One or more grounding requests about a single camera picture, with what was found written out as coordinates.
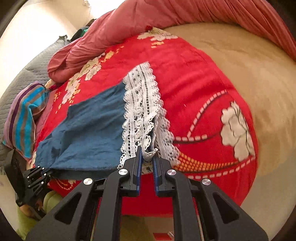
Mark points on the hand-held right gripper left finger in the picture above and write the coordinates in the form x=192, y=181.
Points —
x=139, y=171

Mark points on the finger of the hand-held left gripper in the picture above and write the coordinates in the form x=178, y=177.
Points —
x=38, y=182
x=38, y=172

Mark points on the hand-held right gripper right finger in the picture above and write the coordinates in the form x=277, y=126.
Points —
x=155, y=176

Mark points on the blue pants with white lace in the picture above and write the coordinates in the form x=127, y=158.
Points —
x=92, y=129

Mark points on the person's left hand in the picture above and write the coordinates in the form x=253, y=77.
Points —
x=29, y=209

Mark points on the striped towel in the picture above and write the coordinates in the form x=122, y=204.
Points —
x=23, y=120

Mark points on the mauve cloth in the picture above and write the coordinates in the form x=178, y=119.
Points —
x=45, y=115

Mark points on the grey quilted pillow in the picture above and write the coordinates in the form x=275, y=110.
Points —
x=27, y=69

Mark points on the red floral blanket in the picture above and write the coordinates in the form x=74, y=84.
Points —
x=196, y=81

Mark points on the pink quilt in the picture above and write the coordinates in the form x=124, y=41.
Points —
x=111, y=30

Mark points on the beige bed sheet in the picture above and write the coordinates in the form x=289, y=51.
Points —
x=254, y=69

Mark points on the dark green cloth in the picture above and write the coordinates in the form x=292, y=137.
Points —
x=81, y=31

